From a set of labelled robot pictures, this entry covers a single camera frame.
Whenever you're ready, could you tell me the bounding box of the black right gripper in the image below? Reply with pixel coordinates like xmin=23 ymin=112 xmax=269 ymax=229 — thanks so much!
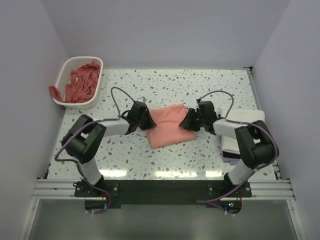
xmin=178 ymin=108 xmax=206 ymax=133

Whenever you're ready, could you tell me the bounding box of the salmon pink t shirt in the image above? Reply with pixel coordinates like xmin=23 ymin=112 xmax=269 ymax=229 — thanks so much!
xmin=147 ymin=103 xmax=196 ymax=149

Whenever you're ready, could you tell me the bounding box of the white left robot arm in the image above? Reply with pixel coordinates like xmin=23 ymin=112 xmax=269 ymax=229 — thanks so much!
xmin=55 ymin=101 xmax=157 ymax=196

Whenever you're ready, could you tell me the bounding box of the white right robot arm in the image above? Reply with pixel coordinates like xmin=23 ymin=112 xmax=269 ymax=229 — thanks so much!
xmin=179 ymin=100 xmax=279 ymax=197

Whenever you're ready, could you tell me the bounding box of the white folded t shirt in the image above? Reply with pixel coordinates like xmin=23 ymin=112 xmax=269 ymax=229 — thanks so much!
xmin=220 ymin=108 xmax=265 ymax=155

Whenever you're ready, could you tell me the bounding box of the dark red t shirt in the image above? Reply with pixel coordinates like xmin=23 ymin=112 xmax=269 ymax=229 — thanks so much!
xmin=48 ymin=58 xmax=101 ymax=104

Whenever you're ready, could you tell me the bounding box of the white perforated plastic basket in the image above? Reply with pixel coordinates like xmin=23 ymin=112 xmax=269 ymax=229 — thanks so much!
xmin=52 ymin=56 xmax=105 ymax=110

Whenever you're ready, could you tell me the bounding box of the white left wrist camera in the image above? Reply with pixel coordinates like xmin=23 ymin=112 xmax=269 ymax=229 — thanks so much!
xmin=137 ymin=96 xmax=147 ymax=104

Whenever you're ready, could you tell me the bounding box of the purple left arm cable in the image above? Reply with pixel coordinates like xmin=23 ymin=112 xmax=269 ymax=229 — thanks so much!
xmin=54 ymin=86 xmax=138 ymax=191

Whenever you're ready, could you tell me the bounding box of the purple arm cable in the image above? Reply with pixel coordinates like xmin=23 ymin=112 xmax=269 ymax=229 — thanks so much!
xmin=54 ymin=86 xmax=138 ymax=191
xmin=196 ymin=90 xmax=280 ymax=171

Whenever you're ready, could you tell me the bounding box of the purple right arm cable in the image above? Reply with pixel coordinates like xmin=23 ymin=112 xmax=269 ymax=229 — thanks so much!
xmin=196 ymin=90 xmax=280 ymax=171

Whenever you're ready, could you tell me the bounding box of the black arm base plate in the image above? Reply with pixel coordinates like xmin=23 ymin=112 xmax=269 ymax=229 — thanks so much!
xmin=74 ymin=178 xmax=253 ymax=215

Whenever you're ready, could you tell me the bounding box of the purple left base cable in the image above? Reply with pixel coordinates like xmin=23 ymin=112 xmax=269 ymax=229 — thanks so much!
xmin=86 ymin=187 xmax=112 ymax=215

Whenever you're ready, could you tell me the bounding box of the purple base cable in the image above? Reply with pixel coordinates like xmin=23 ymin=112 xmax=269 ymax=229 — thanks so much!
xmin=196 ymin=172 xmax=253 ymax=208
xmin=86 ymin=187 xmax=112 ymax=215

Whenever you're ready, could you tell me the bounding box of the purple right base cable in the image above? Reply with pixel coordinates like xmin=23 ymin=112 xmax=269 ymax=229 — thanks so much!
xmin=196 ymin=172 xmax=253 ymax=208

